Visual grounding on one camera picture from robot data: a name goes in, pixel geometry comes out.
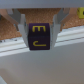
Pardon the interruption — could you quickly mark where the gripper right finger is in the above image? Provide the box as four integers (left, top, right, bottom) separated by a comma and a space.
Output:
49, 7, 72, 44

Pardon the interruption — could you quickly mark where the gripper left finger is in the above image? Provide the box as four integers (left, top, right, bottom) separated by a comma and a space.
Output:
6, 8, 31, 49

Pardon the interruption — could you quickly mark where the purple block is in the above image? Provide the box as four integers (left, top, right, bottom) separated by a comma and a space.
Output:
27, 22, 52, 52

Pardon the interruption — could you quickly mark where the yellow block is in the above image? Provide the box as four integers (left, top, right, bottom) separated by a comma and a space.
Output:
78, 8, 84, 21

